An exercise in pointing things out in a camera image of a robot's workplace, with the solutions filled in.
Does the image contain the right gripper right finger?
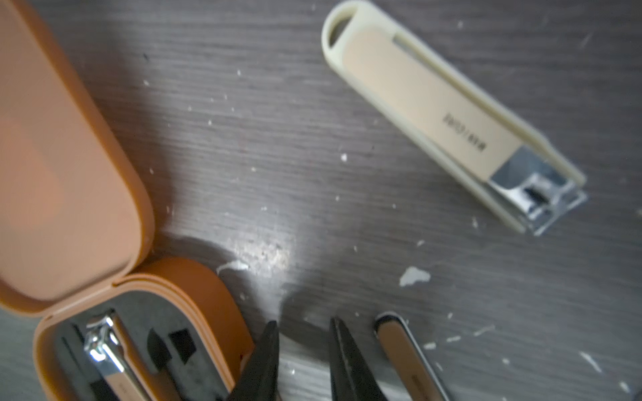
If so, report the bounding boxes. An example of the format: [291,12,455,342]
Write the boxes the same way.
[329,317,387,401]

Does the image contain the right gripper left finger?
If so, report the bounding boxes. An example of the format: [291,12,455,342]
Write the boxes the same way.
[227,321,280,401]

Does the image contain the small clipper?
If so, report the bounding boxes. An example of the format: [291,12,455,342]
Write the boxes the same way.
[373,312,452,401]

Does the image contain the brown nail file tool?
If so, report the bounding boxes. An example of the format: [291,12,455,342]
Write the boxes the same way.
[84,312,150,400]

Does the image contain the brown nail clipper case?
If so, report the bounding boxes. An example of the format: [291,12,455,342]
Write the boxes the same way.
[1,1,254,400]

